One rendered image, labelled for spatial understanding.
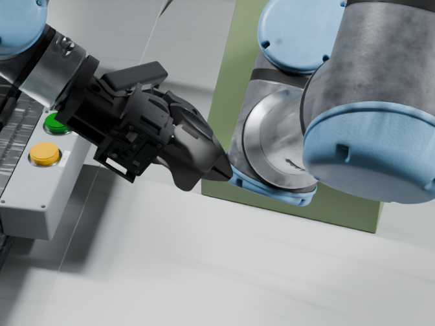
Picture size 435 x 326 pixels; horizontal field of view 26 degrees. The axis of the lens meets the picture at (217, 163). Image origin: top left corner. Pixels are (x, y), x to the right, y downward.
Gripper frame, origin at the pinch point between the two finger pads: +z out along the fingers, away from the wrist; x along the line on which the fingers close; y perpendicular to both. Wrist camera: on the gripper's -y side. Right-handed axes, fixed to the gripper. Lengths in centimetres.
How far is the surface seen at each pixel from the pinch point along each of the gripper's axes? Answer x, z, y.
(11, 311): -36.1, -8.5, 2.1
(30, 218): -28.2, -12.9, -6.5
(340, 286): -11.0, 26.5, -8.1
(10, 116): -29.7, -21.6, -24.8
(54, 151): -24.3, -14.4, -16.7
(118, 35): -31, -12, -64
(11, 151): -29.0, -19.2, -17.3
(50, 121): -25.1, -16.8, -23.0
